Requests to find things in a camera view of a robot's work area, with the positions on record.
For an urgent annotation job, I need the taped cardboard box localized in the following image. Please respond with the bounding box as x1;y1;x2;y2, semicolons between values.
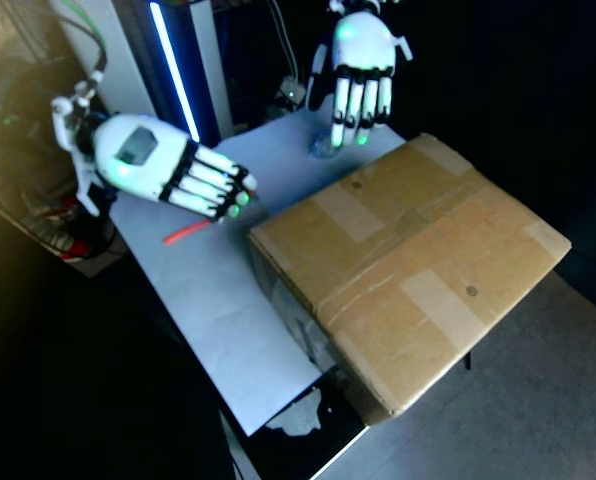
247;132;573;427

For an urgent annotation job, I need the white power adapter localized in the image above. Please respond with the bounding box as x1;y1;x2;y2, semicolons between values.
276;74;308;109

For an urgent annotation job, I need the crumpled grey sheet scrap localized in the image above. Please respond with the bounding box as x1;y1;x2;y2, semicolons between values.
265;387;325;437

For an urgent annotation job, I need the blue-white light strip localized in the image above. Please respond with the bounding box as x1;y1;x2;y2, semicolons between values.
148;1;202;144

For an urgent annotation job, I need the white robot body column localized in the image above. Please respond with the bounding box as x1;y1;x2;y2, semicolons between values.
47;0;237;149

